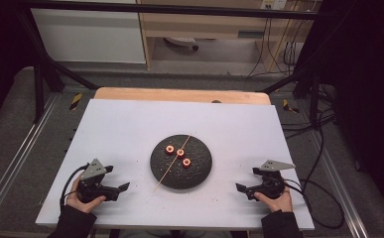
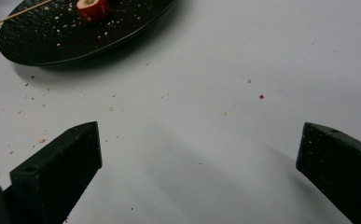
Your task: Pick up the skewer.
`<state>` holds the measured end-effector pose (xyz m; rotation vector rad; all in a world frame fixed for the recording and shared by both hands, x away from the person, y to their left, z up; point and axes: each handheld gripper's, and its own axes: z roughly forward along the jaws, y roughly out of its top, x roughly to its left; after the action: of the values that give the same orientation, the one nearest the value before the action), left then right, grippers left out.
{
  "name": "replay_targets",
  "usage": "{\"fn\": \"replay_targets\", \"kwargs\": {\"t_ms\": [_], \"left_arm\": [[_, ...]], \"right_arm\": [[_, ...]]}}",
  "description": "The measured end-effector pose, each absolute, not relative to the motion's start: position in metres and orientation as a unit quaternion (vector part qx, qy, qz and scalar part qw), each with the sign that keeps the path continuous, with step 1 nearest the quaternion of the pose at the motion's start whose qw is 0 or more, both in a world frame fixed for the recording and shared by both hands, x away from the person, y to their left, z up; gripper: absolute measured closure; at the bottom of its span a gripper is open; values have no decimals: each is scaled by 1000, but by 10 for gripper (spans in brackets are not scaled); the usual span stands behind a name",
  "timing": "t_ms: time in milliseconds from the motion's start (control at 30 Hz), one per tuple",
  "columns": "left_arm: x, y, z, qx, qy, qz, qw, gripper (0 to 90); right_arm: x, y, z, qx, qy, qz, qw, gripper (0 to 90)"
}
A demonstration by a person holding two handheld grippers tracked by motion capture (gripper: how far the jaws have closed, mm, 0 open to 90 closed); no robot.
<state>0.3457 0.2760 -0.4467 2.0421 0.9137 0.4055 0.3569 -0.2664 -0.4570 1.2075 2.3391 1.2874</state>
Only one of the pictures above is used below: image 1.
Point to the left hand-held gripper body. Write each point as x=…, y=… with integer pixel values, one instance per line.
x=93, y=170

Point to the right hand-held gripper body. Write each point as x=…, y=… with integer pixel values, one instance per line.
x=272, y=185

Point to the thin wooden skewer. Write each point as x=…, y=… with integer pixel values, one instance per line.
x=164, y=177

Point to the round black plate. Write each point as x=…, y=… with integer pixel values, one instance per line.
x=192, y=175

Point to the person's right hand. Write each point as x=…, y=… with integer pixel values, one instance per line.
x=279, y=203

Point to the person's left hand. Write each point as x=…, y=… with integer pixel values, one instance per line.
x=80, y=203

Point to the white table board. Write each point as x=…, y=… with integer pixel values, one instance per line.
x=120, y=139

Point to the yellow black tape mark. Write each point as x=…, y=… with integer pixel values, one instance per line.
x=288, y=106

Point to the wooden table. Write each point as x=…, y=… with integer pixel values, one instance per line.
x=166, y=94

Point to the white cabinet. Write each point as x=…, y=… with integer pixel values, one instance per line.
x=87, y=36

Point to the white power strip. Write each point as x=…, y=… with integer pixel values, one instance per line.
x=181, y=41

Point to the light wooden desk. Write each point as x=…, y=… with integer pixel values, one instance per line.
x=212, y=28

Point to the aluminium floor rail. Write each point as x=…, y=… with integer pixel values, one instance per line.
x=338, y=185
x=17, y=155

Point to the black metal frame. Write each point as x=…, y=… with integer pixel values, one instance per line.
x=166, y=9

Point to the white wall socket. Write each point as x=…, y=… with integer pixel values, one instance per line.
x=274, y=4

